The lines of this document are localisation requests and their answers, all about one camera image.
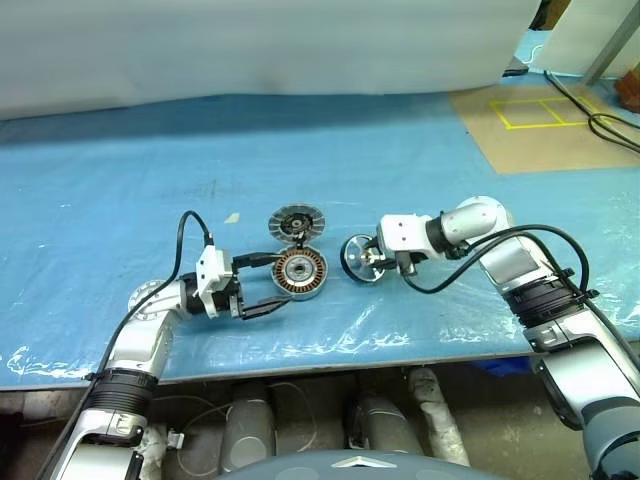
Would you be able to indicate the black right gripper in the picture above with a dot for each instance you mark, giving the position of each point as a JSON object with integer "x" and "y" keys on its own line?
{"x": 409, "y": 261}

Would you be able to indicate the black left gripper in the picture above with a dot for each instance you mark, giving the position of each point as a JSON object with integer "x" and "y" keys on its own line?
{"x": 234, "y": 300}

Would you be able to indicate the motor stator base copper windings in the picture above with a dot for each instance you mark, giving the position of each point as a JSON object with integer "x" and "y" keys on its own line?
{"x": 285, "y": 272}

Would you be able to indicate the silver spoked wheel cap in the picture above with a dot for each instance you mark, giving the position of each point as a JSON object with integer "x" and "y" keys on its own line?
{"x": 352, "y": 255}

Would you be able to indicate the grey finned rotor disc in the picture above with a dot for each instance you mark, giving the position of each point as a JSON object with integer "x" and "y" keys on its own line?
{"x": 280, "y": 220}

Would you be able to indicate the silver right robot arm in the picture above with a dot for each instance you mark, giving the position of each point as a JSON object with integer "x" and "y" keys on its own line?
{"x": 510, "y": 260}

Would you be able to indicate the small beige tape piece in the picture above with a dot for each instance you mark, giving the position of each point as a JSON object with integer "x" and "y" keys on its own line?
{"x": 233, "y": 218}

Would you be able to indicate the blue plastic table cover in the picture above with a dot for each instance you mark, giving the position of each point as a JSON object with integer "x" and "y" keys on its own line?
{"x": 300, "y": 340}

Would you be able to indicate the dark grey rounded cylinder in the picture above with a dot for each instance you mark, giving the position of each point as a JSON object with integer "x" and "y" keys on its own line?
{"x": 385, "y": 425}
{"x": 247, "y": 430}

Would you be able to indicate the small white connector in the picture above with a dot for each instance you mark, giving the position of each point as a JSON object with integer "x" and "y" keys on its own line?
{"x": 176, "y": 439}

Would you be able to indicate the brown floor board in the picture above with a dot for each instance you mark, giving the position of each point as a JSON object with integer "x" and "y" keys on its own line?
{"x": 540, "y": 150}

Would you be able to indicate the grey robot torso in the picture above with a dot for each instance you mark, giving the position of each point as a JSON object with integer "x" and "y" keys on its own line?
{"x": 350, "y": 467}

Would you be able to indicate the dark grey stand foot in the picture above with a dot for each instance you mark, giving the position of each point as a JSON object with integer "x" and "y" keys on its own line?
{"x": 515, "y": 70}

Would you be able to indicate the white foam backdrop sheet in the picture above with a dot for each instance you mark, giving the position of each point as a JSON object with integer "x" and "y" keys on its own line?
{"x": 250, "y": 45}

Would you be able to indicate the white upright panel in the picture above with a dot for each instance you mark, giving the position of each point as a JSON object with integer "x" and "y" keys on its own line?
{"x": 570, "y": 35}

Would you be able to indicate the reddish brown object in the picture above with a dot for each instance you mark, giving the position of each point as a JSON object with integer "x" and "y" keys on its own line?
{"x": 630, "y": 90}

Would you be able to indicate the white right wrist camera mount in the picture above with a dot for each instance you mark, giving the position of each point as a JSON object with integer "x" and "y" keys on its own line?
{"x": 400, "y": 232}

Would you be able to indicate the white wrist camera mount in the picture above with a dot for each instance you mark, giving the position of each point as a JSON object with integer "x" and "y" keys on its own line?
{"x": 210, "y": 265}
{"x": 400, "y": 232}

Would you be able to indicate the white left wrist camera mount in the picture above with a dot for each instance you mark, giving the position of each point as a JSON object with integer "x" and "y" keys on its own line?
{"x": 210, "y": 265}

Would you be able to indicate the white wrapped post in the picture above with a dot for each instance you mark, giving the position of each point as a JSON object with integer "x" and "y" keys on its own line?
{"x": 435, "y": 415}
{"x": 154, "y": 442}

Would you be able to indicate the aluminium frame post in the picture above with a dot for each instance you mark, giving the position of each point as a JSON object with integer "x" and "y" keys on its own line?
{"x": 607, "y": 45}

